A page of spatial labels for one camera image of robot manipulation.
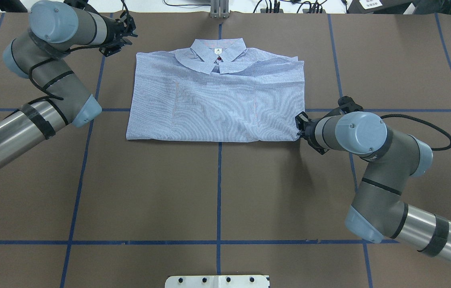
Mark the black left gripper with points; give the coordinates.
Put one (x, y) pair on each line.
(115, 31)

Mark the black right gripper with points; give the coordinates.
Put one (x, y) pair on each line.
(308, 130)

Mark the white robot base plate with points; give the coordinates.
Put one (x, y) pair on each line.
(218, 281)

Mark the black box with label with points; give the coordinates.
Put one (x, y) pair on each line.
(378, 6)

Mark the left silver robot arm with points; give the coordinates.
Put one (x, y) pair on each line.
(56, 30)

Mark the blue striped button shirt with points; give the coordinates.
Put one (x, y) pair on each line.
(216, 91)

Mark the grey aluminium frame post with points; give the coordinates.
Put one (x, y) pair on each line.
(219, 9)

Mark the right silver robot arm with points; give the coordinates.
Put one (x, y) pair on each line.
(377, 211)

